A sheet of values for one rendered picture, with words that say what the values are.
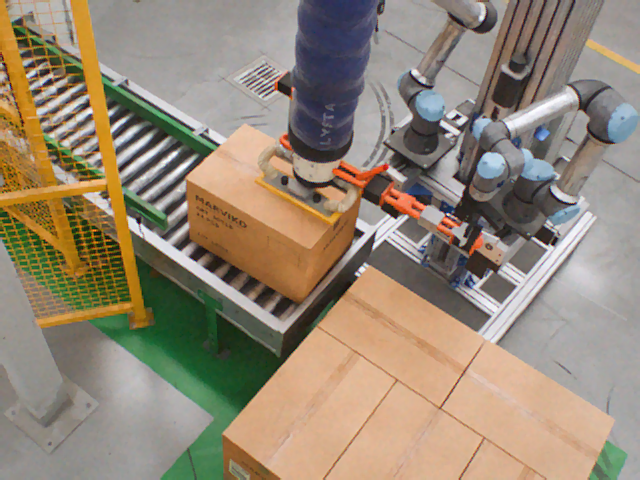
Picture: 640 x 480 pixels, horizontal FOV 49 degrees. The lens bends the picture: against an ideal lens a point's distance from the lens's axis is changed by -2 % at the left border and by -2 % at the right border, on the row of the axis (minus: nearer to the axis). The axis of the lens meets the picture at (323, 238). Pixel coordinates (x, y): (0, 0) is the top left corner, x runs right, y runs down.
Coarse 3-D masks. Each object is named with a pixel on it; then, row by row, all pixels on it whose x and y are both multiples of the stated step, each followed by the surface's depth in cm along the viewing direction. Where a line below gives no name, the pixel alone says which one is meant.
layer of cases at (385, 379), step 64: (384, 320) 297; (448, 320) 300; (320, 384) 276; (384, 384) 278; (448, 384) 281; (512, 384) 283; (256, 448) 257; (320, 448) 260; (384, 448) 262; (448, 448) 264; (512, 448) 266; (576, 448) 269
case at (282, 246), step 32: (224, 160) 289; (256, 160) 290; (192, 192) 285; (224, 192) 278; (256, 192) 280; (192, 224) 302; (224, 224) 287; (256, 224) 274; (288, 224) 271; (320, 224) 273; (352, 224) 300; (224, 256) 305; (256, 256) 290; (288, 256) 276; (320, 256) 281; (288, 288) 292
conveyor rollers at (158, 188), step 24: (48, 72) 371; (48, 96) 363; (72, 96) 365; (0, 120) 346; (48, 120) 349; (72, 120) 351; (120, 120) 354; (144, 120) 355; (72, 144) 343; (120, 144) 346; (144, 144) 347; (168, 144) 348; (96, 192) 324; (168, 216) 319; (168, 240) 311; (240, 288) 302; (264, 288) 301; (288, 312) 294
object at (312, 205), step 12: (276, 168) 262; (264, 180) 258; (276, 180) 258; (288, 180) 258; (276, 192) 256; (288, 192) 255; (312, 192) 256; (300, 204) 253; (312, 204) 253; (324, 216) 251; (336, 216) 251
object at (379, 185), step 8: (376, 176) 248; (384, 176) 247; (368, 184) 245; (376, 184) 245; (384, 184) 246; (392, 184) 245; (368, 192) 243; (376, 192) 243; (384, 192) 242; (368, 200) 245; (376, 200) 244
